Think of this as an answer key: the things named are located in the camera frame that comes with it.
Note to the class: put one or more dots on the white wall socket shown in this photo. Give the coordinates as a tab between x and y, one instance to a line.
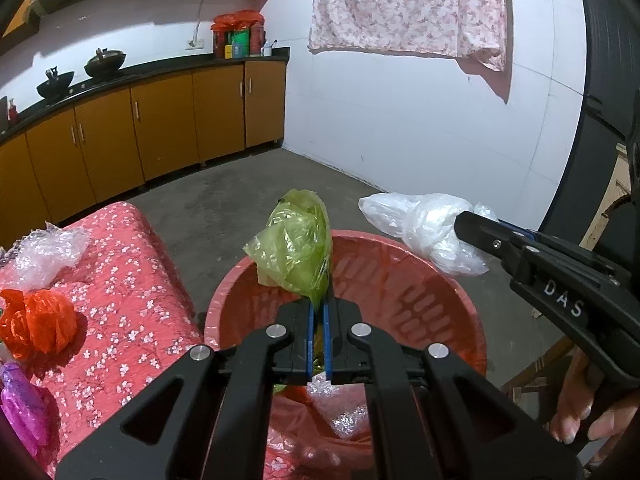
195	43

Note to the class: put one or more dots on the wooden lower kitchen cabinets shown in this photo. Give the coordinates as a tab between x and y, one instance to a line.
165	120

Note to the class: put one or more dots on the red plastic bag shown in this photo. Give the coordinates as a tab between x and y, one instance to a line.
310	440

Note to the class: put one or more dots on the green box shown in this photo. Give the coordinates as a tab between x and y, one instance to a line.
240	44

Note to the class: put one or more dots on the red bag on canisters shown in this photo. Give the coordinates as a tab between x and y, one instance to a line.
237	17

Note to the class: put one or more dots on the small bubble wrap piece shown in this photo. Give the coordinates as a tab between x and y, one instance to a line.
345	410

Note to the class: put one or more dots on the white plastic bag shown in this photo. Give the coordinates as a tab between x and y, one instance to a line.
425	225

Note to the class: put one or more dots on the red canister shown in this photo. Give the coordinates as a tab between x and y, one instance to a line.
256	40
220	42

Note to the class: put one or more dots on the purple plastic bag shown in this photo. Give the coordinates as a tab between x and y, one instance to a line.
20	400

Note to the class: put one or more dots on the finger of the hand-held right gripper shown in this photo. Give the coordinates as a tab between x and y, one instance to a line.
480	237
517	230

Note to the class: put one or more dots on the person's right hand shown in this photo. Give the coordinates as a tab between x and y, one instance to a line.
570	405

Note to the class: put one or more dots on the red plastic basket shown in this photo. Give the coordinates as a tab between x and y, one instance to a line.
400	300

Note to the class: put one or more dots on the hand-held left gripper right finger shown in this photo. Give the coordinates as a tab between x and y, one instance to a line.
327	340

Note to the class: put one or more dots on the large bubble wrap sheet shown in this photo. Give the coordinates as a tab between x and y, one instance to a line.
45	255

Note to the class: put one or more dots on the white cup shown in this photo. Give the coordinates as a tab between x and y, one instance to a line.
266	51

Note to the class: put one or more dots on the red floral tablecloth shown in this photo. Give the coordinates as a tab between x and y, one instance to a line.
130	285

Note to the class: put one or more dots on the wooden upper cabinet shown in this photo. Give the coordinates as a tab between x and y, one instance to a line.
17	20

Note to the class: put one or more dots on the green plastic bag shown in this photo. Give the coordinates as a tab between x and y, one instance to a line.
295	245

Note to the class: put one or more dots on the black wok with lid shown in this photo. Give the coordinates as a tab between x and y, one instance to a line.
105	62

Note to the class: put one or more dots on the black ribbed curved object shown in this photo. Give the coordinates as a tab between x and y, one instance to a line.
600	60

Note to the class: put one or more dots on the black kitchen countertop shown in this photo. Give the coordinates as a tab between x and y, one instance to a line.
150	66

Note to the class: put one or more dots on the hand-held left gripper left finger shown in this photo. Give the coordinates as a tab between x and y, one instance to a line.
310	340

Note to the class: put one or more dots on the orange plastic bag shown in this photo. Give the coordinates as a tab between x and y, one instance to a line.
40	322

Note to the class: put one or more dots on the pink floral hanging cloth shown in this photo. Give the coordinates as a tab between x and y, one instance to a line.
400	5

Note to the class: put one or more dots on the small red bottle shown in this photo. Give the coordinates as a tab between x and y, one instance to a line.
12	112

